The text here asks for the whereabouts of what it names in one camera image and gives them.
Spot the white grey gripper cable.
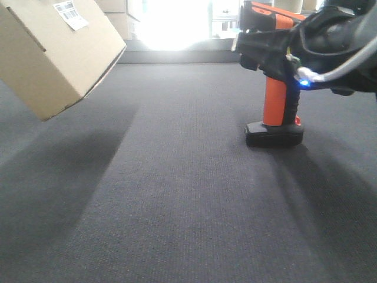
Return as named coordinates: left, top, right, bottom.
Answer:
left=294, top=35, right=377, bottom=84

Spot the white barcode shipping label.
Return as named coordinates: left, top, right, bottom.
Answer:
left=52, top=1, right=88, bottom=31

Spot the orange black barcode scanner gun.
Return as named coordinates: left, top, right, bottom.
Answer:
left=232, top=1, right=305, bottom=147

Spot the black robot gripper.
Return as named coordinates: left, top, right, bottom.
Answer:
left=231, top=4, right=377, bottom=97

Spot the brown cardboard package box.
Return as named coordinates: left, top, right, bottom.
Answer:
left=1, top=1, right=126, bottom=121

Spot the stacked cardboard boxes background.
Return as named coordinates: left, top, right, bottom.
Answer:
left=96, top=0, right=143, bottom=40

